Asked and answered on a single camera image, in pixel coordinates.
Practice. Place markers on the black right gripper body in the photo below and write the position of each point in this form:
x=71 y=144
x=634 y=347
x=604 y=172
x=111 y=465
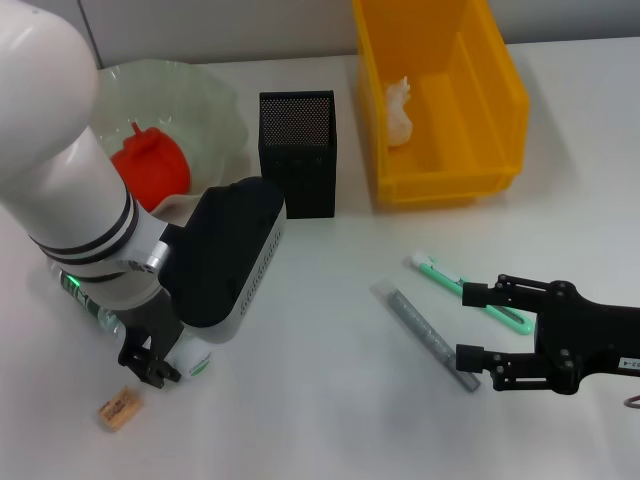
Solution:
x=590 y=340

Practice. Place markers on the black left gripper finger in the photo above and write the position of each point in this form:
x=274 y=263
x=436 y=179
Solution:
x=137 y=362
x=165 y=372

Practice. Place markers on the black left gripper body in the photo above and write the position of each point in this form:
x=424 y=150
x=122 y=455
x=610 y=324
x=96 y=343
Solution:
x=155 y=325

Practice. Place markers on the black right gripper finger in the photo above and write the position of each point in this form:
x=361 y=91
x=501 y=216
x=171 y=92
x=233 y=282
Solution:
x=510 y=370
x=505 y=292

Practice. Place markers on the clear green-label water bottle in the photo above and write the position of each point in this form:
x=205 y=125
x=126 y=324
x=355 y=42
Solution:
x=192 y=362

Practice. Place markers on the small tan eraser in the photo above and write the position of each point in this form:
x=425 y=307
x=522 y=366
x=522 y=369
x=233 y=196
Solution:
x=120 y=407

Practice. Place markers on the mint green utility knife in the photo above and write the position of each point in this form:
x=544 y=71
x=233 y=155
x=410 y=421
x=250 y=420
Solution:
x=435 y=270

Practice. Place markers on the orange toy fruit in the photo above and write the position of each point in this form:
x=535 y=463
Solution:
x=155 y=170

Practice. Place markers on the white paper ball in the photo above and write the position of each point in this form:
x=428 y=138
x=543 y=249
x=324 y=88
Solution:
x=400 y=115

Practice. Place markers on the grey marker pen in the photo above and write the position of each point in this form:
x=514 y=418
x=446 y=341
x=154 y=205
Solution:
x=425 y=330

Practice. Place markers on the black mesh pen holder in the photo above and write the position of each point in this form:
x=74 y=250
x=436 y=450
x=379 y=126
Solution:
x=300 y=170

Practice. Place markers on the wavy green glass fruit plate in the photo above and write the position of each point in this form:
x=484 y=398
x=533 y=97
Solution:
x=210 y=115

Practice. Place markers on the yellow plastic bin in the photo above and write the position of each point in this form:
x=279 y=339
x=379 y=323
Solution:
x=450 y=140

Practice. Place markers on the left wrist camera housing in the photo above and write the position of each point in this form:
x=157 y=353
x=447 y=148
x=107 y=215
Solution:
x=220 y=250

